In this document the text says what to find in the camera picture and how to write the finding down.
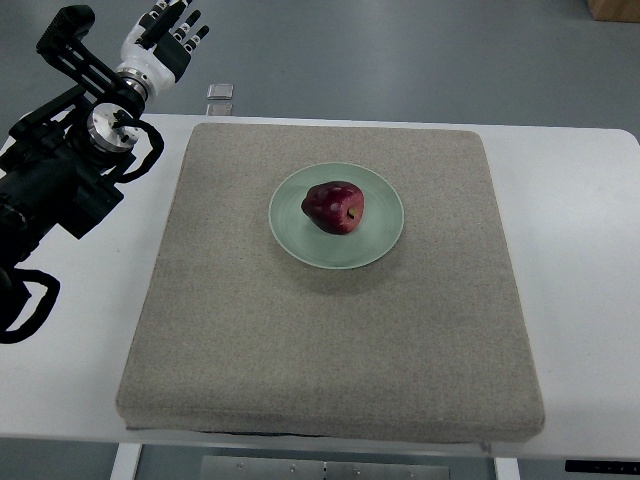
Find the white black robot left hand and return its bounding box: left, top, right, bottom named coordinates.
left=116, top=1, right=209, bottom=99

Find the beige fabric cushion mat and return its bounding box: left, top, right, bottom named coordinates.
left=116, top=123, right=545, bottom=443

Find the cardboard box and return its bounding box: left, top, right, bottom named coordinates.
left=587, top=0, right=640, bottom=23

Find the lower floor socket plate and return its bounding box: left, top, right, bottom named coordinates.
left=205, top=102, right=233, bottom=116

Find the metal table base plate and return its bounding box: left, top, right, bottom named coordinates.
left=199, top=456, right=451, bottom=480

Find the light green plate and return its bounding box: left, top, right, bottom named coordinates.
left=268, top=163, right=404, bottom=269

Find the upper floor socket plate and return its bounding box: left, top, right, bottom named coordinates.
left=207, top=83, right=234, bottom=100

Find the left white table leg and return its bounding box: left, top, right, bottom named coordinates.
left=109, top=443, right=143, bottom=480

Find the floor socket plate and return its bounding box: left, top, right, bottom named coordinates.
left=205, top=102, right=233, bottom=116
left=207, top=83, right=234, bottom=100

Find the black table control panel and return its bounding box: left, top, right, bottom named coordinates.
left=565, top=459, right=640, bottom=475

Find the white table leg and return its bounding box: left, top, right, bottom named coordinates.
left=109, top=443, right=143, bottom=480
left=494, top=458, right=521, bottom=480

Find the red apple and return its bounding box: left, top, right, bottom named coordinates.
left=301, top=181, right=365, bottom=235

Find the right white table leg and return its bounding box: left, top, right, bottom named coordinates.
left=494, top=458, right=521, bottom=480

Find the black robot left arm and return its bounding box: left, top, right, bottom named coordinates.
left=1, top=1, right=208, bottom=344

